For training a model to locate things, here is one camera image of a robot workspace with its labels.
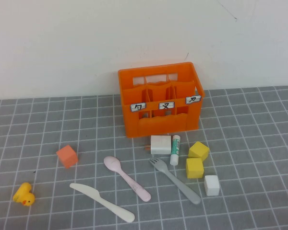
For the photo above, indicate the pink plastic spoon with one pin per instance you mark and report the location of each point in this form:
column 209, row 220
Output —
column 112, row 164

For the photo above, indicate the grey plastic fork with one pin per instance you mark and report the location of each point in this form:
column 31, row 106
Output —
column 182, row 189

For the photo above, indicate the white plastic knife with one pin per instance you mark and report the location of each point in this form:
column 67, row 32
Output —
column 105, row 203

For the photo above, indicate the orange plastic cutlery holder crate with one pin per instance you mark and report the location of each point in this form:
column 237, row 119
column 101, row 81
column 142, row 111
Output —
column 158, row 127

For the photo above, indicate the white charger plug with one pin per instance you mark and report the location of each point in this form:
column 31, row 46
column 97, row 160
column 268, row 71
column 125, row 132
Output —
column 160, row 145

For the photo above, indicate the white green lip balm tube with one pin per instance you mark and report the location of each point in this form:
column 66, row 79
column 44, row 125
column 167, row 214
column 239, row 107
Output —
column 175, row 148

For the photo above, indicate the yellow foam cube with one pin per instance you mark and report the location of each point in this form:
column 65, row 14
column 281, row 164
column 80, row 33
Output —
column 194, row 169
column 198, row 149

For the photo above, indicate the orange foam cube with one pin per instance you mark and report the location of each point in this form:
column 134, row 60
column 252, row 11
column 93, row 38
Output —
column 67, row 157

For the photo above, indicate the white foam cube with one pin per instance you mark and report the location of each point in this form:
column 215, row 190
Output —
column 211, row 186

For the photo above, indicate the yellow rubber duck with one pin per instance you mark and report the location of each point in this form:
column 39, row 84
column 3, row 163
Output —
column 25, row 197

